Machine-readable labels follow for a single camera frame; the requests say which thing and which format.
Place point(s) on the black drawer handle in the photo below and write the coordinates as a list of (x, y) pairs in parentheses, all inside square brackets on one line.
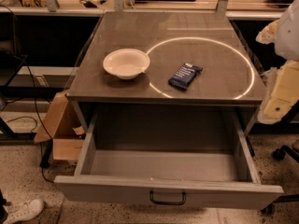
[(167, 199)]

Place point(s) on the grey low shelf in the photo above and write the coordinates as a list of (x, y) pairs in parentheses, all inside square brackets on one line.
[(36, 81)]

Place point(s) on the brown cardboard box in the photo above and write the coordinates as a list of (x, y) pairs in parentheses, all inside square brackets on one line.
[(61, 125)]

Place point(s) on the open grey top drawer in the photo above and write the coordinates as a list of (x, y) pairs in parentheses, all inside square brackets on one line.
[(200, 151)]

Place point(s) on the grey cabinet with glass top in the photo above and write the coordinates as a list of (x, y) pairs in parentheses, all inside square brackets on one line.
[(229, 80)]

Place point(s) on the blue rxbar blueberry wrapper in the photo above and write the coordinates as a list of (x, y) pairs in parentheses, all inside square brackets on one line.
[(184, 76)]

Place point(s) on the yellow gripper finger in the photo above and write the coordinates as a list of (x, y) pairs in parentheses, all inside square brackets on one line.
[(285, 93)]

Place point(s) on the black office chair base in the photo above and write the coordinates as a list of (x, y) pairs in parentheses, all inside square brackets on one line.
[(279, 155)]

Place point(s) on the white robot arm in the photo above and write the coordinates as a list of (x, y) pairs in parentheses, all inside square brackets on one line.
[(284, 34)]

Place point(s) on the white ceramic bowl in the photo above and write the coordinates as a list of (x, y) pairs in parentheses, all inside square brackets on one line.
[(126, 63)]

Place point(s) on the white sneaker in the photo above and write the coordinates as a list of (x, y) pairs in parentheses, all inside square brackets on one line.
[(21, 212)]

